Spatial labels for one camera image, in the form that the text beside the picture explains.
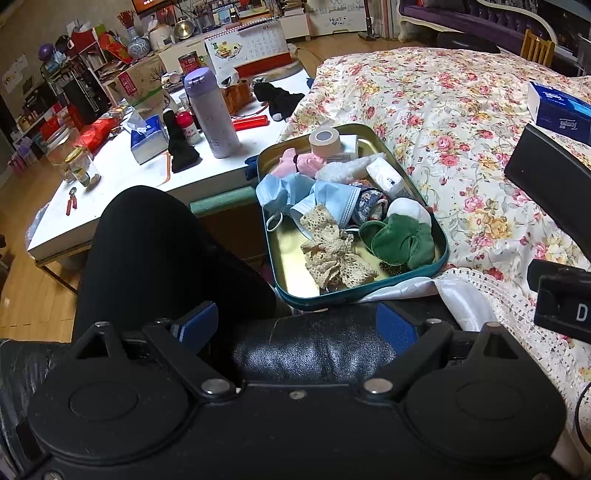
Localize blue face mask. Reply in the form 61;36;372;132
290;181;363;227
256;173;319;232

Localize white lace-trimmed cloth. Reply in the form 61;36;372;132
360;268;591;480

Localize purple sofa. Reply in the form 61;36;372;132
398;0;568;47

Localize cardboard box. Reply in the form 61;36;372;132
115;55;167;104

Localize green fabric pad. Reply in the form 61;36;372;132
359;212;435;278

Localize beige tape roll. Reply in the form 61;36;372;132
308;128;343;160

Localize green metal tin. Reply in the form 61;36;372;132
256;124;450;311

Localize glass jar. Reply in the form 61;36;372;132
65;147;101;188

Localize blue and white vase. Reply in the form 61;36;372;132
126;27;152;60

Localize black cable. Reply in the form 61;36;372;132
574;382;591;462

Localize black sock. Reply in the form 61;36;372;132
163;110;202;174

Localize cream lace scrunchie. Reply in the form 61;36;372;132
299;205;379;294

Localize small white tissue pack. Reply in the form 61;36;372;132
366;158;411;199

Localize blue tissue box with tissue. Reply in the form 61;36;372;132
130;114;170;164

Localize patterned fabric pouch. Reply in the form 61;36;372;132
348;182;391;227

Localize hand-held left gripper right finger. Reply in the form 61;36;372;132
362;302;522;401

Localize desk calendar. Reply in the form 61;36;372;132
204;21;293;77

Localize wooden chair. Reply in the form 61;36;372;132
521;28;556;68

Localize floral blanket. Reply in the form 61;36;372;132
277;45;591;324

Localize black glove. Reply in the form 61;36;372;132
253;82;305;121

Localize white round plush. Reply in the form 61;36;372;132
387;198;432;227

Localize pink plush toy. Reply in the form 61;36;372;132
270;148;326;178

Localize purple thermos bottle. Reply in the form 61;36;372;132
184;67;242;159

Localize red snack packet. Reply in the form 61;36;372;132
76;115;122;153

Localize white bottle red cap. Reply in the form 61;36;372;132
177;111;202;145

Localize brown leather box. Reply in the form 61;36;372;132
221;79;254;115

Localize person's leg black trousers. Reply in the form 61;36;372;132
73;185;278;342

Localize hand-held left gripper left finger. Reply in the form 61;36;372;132
69;301;237;401

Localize white rice cooker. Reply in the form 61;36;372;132
148;24;175;51

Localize red pen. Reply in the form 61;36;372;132
232;115;269;132

